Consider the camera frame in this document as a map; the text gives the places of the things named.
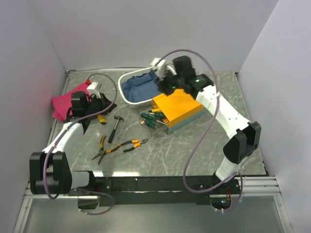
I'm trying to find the purple cable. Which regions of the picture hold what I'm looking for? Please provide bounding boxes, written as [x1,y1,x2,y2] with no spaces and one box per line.
[43,73,118,216]
[159,49,243,212]

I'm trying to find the yellow screwdriver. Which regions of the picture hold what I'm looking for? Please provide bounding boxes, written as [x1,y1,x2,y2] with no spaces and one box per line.
[148,108,162,113]

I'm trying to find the black base beam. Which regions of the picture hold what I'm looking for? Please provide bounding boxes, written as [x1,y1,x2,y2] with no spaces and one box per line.
[67,176,242,210]

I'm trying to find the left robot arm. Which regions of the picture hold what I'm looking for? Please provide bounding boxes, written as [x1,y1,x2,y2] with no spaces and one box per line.
[29,91,117,199]

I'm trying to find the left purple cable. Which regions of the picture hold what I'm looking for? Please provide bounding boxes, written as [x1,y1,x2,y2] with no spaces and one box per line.
[43,73,118,216]

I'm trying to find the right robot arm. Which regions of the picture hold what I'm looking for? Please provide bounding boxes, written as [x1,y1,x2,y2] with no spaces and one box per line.
[151,56,261,194]

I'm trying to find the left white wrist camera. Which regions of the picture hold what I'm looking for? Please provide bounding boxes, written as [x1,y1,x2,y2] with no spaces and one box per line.
[86,80,102,99]

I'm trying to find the yellow black tape measure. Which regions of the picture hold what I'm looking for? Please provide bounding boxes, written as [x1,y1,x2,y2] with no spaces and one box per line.
[97,114,107,125]

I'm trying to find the white plastic basket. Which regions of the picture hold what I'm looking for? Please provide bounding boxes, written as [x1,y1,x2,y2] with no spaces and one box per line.
[118,67,153,109]

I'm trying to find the pink folded towel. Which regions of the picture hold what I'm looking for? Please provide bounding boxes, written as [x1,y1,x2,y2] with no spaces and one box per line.
[52,81,92,122]

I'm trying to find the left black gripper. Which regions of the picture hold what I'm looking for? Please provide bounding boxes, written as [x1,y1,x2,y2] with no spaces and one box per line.
[85,93,117,117]

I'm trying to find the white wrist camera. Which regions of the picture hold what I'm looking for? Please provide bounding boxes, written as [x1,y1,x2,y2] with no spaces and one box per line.
[86,80,102,99]
[151,58,168,81]

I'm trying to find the dark green screwdriver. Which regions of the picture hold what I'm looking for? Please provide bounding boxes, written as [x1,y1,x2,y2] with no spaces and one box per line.
[144,119,156,128]

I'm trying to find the aluminium frame rail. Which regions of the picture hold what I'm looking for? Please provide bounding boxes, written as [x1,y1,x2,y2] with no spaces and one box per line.
[23,177,281,200]

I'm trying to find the green orange stubby screwdriver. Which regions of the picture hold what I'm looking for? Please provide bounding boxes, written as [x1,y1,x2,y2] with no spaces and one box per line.
[155,112,166,119]

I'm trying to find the orange black combination pliers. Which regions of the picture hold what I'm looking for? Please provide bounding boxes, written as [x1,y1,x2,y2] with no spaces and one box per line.
[104,138,149,155]

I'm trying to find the yellow needle nose pliers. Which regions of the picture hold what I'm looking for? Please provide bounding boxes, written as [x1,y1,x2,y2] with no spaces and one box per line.
[92,134,106,165]

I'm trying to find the black handled hammer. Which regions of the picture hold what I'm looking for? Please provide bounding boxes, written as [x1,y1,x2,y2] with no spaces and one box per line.
[108,116,124,144]

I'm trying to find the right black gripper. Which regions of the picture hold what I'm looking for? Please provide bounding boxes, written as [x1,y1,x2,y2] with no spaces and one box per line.
[154,68,184,97]

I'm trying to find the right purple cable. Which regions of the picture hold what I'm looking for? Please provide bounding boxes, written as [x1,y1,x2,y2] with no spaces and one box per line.
[159,49,243,212]

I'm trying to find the blue checkered shirt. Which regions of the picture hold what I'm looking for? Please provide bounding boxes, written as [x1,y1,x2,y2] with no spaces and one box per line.
[121,71,162,103]

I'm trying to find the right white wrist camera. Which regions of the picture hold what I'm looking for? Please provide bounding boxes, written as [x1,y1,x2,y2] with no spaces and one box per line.
[151,58,168,81]

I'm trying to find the yellow drawer cabinet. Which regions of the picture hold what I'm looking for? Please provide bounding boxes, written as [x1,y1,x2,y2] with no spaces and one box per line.
[152,89,204,134]

